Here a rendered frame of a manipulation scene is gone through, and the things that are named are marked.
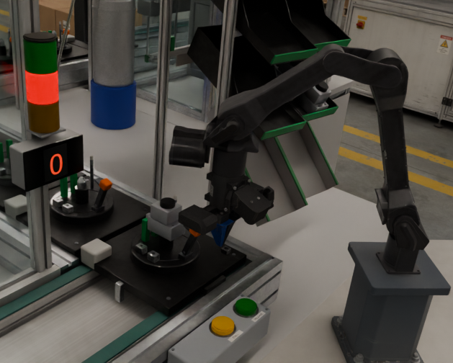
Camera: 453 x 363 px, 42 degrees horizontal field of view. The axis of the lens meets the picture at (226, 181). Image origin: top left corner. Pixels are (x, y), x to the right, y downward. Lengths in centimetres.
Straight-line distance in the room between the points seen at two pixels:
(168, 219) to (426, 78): 425
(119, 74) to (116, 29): 15
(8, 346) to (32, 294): 11
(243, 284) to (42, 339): 38
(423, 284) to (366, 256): 11
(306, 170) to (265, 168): 15
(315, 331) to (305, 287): 14
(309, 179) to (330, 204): 26
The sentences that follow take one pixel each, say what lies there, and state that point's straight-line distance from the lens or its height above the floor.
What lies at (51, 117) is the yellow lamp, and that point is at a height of 129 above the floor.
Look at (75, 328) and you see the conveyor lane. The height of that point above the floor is 92.
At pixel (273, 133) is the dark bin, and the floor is 120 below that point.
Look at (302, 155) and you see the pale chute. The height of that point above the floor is 106.
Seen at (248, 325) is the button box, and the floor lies 96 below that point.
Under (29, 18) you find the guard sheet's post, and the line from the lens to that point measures 99.
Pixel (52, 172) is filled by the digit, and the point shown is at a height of 119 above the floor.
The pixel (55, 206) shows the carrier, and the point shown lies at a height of 99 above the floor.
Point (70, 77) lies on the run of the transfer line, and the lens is 246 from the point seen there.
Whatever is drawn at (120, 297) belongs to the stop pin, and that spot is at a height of 94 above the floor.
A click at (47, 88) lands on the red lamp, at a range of 99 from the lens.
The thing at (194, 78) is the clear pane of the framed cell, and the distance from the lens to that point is 219.
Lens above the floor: 165
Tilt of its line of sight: 27 degrees down
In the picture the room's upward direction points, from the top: 6 degrees clockwise
